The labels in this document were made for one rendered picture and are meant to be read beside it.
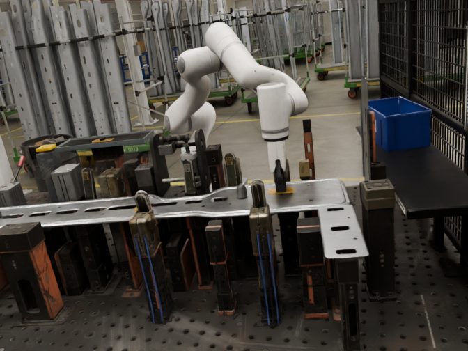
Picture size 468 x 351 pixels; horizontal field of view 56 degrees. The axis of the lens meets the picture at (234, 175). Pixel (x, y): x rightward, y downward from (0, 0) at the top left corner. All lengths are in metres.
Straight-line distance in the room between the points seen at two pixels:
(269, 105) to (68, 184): 0.82
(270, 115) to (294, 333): 0.62
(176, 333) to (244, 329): 0.20
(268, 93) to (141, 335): 0.80
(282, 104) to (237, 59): 0.22
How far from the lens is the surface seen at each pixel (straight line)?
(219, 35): 1.51
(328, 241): 1.12
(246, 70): 1.39
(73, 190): 1.73
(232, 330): 1.35
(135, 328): 1.46
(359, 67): 8.22
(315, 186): 1.45
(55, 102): 6.37
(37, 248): 1.51
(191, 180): 1.57
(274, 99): 1.29
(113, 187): 1.65
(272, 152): 1.32
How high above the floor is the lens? 1.53
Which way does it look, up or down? 19 degrees down
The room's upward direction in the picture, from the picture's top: 8 degrees counter-clockwise
